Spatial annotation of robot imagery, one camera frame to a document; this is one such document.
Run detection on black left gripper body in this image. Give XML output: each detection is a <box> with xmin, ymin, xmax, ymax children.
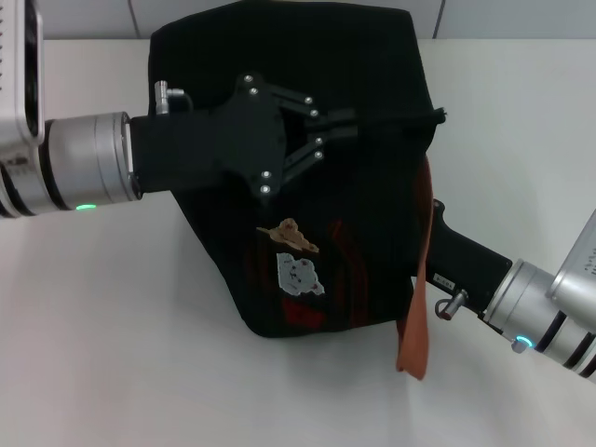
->
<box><xmin>129</xmin><ymin>72</ymin><xmax>288</xmax><ymax>201</ymax></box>

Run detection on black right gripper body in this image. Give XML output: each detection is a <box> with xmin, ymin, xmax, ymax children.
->
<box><xmin>427</xmin><ymin>198</ymin><xmax>514</xmax><ymax>318</ymax></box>

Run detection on black food bag orange straps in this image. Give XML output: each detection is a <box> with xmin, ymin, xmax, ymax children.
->
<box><xmin>147</xmin><ymin>0</ymin><xmax>449</xmax><ymax>381</ymax></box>

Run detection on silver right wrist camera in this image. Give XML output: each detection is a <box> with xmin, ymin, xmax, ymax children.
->
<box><xmin>544</xmin><ymin>225</ymin><xmax>596</xmax><ymax>304</ymax></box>

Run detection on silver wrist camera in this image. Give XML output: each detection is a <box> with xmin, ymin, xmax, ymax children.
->
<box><xmin>0</xmin><ymin>0</ymin><xmax>47</xmax><ymax>145</ymax></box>
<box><xmin>544</xmin><ymin>225</ymin><xmax>596</xmax><ymax>304</ymax></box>

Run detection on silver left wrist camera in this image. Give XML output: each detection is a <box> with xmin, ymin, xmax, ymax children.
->
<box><xmin>0</xmin><ymin>0</ymin><xmax>47</xmax><ymax>145</ymax></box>

